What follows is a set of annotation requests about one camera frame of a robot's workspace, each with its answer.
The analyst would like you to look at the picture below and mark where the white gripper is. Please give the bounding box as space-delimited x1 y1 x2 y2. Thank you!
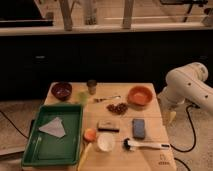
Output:
161 104 176 125

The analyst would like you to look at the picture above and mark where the bunch of red grapes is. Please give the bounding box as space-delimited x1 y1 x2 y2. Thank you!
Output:
107 103 128 115

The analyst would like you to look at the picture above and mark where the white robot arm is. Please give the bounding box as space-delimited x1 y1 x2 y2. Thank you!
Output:
157 62 213 125

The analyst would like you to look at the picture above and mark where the white paper cup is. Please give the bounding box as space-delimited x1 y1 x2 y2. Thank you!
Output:
97 133 115 152

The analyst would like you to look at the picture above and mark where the orange bowl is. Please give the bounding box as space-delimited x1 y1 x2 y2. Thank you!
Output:
127 86 153 106

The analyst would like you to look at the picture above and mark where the blue sponge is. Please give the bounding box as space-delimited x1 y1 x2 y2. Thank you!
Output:
133 119 145 139

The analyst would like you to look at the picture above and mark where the black rectangular eraser block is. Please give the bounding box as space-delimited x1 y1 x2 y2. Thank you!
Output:
97 120 120 132

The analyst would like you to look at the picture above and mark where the metal spoon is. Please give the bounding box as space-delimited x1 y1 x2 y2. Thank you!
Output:
93 95 121 103

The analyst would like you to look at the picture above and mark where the small dark jar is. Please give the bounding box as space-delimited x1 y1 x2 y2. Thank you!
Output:
87 80 97 95

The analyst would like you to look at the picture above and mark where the orange ball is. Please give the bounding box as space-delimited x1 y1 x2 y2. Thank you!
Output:
83 128 96 142

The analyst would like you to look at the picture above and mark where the green leafy toy vegetable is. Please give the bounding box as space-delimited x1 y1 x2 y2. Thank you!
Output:
76 92 88 106

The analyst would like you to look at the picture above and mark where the yellow banana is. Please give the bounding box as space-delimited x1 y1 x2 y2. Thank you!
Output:
77 143 92 171

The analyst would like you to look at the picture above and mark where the dark red bowl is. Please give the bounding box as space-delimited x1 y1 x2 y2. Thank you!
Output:
51 82 72 101

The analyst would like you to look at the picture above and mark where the grey folded cloth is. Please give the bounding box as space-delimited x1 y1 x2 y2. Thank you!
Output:
39 117 66 138

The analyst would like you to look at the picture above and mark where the green plastic tray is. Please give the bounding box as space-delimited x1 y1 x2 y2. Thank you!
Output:
22 104 83 167

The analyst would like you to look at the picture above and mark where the black cable right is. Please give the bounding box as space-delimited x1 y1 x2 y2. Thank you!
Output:
169 104 201 171

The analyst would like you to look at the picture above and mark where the black cable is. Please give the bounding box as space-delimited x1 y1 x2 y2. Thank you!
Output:
169 104 201 171
0 110 30 140

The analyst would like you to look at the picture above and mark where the white handled dish brush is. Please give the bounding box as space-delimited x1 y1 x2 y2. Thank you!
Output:
123 138 170 151

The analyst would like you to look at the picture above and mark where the black cable left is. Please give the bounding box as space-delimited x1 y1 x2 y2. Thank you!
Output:
0 110 30 140

